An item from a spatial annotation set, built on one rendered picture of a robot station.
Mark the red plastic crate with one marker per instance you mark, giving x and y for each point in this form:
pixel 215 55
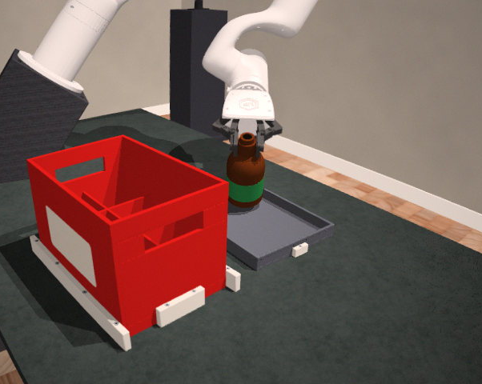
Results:
pixel 108 256

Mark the brown bottle with green label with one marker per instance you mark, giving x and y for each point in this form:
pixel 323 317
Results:
pixel 245 173

